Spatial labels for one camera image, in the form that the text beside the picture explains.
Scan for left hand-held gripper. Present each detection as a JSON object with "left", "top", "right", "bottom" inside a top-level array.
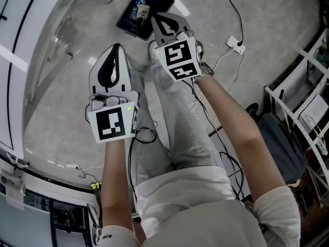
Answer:
[{"left": 86, "top": 43, "right": 140, "bottom": 144}]

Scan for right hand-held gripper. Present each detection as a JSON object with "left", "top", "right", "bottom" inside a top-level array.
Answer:
[{"left": 150, "top": 12, "right": 204, "bottom": 82}]

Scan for black bin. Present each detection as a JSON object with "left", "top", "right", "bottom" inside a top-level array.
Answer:
[{"left": 115, "top": 0, "right": 176, "bottom": 41}]

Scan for clear snack packet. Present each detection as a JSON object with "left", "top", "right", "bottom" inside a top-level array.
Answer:
[{"left": 137, "top": 4, "right": 151, "bottom": 25}]

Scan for clear plastic bottle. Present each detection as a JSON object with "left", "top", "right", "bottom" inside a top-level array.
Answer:
[{"left": 128, "top": 0, "right": 148, "bottom": 20}]

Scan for person's right forearm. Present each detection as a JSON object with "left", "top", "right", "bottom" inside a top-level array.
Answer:
[{"left": 195, "top": 75, "right": 287, "bottom": 203}]

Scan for person's left forearm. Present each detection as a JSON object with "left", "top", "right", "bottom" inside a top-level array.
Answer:
[{"left": 101, "top": 139, "right": 135, "bottom": 228}]

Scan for white table with black lines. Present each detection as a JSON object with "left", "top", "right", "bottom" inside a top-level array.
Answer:
[{"left": 0, "top": 0, "right": 114, "bottom": 159}]

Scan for person's right white shoe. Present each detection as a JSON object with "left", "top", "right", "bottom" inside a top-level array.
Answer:
[{"left": 148, "top": 40, "right": 162, "bottom": 64}]

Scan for silver wristwatch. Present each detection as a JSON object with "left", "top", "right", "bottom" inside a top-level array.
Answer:
[{"left": 194, "top": 61, "right": 215, "bottom": 84}]

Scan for person's grey trousers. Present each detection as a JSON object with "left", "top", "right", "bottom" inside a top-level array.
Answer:
[{"left": 128, "top": 58, "right": 224, "bottom": 187}]

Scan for black round weight plate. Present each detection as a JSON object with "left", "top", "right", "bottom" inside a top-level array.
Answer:
[{"left": 245, "top": 103, "right": 261, "bottom": 118}]

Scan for white long counter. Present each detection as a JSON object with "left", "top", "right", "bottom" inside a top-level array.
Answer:
[{"left": 0, "top": 148, "right": 103, "bottom": 247}]

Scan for white office chair base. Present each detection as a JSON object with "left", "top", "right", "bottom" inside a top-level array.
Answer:
[{"left": 6, "top": 152, "right": 30, "bottom": 169}]

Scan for dark grey bag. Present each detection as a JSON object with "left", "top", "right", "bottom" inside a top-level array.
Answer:
[{"left": 257, "top": 112, "right": 308, "bottom": 185}]

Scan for white shelving unit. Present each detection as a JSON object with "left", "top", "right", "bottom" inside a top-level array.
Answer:
[{"left": 264, "top": 27, "right": 329, "bottom": 208}]

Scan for person's white shirt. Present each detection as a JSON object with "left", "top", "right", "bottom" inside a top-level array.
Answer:
[{"left": 94, "top": 165, "right": 301, "bottom": 247}]

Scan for black power cable with adapter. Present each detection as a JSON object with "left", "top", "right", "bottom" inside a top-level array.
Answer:
[{"left": 222, "top": 0, "right": 244, "bottom": 47}]

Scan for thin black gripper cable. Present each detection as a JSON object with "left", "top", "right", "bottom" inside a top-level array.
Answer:
[
  {"left": 127, "top": 126, "right": 158, "bottom": 208},
  {"left": 182, "top": 78, "right": 245, "bottom": 201}
]

